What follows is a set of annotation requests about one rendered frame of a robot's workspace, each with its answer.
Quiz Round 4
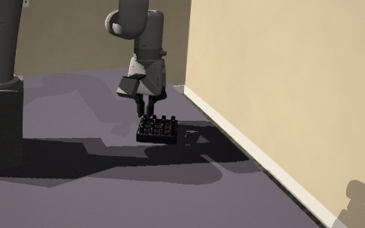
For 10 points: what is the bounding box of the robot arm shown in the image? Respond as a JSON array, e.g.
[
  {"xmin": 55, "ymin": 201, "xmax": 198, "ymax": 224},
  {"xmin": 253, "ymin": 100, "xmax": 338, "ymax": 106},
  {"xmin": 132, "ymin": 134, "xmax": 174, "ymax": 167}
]
[{"xmin": 0, "ymin": 0, "xmax": 167, "ymax": 99}]

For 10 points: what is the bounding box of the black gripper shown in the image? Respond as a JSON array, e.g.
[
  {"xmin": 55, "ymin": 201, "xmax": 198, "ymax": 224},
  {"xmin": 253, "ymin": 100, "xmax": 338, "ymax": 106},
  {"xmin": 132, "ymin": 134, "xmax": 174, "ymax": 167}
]
[{"xmin": 128, "ymin": 57, "xmax": 167, "ymax": 119}]

